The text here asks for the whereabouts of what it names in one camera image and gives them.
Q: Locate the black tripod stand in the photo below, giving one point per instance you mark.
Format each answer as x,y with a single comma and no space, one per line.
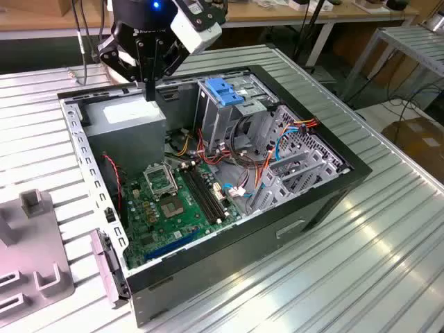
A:
314,24

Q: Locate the blue plastic cage latch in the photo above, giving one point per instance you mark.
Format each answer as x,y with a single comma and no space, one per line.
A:
222,92

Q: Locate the blue expansion slot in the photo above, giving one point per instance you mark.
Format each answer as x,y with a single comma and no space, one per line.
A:
173,243

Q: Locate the gray metal drive cage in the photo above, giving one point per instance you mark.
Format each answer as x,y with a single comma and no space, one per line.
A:
215,121

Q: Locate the green motherboard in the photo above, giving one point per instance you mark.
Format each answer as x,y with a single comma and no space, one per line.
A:
187,225

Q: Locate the black RAM slot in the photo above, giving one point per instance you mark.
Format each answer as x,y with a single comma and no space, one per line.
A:
201,195
196,196
206,193
211,191

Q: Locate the CPU socket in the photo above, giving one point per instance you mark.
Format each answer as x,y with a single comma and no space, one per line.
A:
170,208

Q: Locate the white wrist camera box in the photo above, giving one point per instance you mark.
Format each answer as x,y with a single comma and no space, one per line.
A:
196,33

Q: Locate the gray power supply box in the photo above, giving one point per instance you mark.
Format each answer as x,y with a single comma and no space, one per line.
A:
128,138

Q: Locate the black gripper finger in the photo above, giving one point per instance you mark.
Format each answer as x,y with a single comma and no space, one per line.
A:
173,57
116,57

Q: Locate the metal slat side table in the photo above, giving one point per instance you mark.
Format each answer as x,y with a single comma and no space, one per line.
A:
412,45

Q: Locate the perforated metal disk bay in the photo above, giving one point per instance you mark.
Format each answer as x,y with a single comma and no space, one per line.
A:
305,163

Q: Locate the brown cardboard box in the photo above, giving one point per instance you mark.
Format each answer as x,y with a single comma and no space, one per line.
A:
416,142

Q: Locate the black open PC case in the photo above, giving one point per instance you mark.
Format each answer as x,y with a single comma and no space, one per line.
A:
243,249

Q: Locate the small cardboard box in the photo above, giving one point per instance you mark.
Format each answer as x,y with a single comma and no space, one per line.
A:
66,7

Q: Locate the gray plastic side bracket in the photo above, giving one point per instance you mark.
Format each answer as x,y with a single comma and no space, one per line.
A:
104,263

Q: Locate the gray parts rack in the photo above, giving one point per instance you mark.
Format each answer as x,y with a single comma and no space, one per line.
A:
34,249

